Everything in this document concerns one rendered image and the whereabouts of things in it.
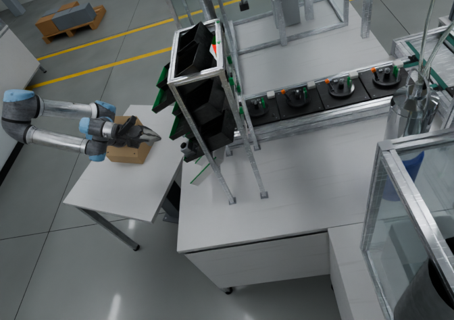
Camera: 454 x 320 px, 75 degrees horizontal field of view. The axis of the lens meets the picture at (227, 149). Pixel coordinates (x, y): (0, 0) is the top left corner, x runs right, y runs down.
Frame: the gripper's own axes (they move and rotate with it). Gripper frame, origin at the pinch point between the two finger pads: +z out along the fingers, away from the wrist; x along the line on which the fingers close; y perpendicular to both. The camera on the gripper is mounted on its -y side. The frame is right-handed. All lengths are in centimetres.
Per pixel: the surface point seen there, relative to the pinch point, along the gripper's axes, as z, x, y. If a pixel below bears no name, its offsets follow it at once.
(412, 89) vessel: 84, 2, -54
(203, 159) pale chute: 21.6, -5.7, 18.8
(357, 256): 93, 36, 6
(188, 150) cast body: 14.7, 4.5, -0.9
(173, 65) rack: 6.1, 0.0, -41.8
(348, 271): 89, 42, 8
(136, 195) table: -14, 3, 56
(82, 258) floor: -68, 14, 176
